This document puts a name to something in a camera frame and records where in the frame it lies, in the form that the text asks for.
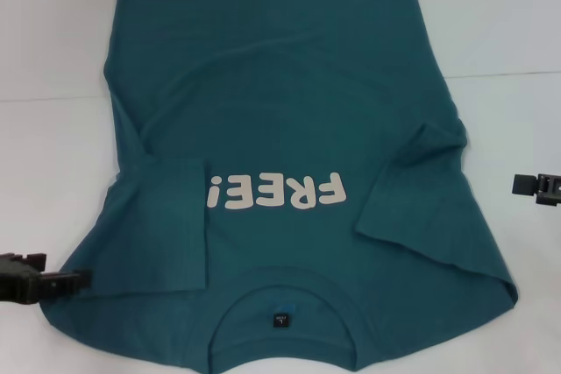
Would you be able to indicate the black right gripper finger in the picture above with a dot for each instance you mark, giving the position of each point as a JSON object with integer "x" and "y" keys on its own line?
{"x": 526, "y": 184}

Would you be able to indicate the teal blue printed t-shirt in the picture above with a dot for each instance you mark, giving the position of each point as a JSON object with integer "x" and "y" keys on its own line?
{"x": 280, "y": 85}

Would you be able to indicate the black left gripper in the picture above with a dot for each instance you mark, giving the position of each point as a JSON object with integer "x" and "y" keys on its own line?
{"x": 17, "y": 282}

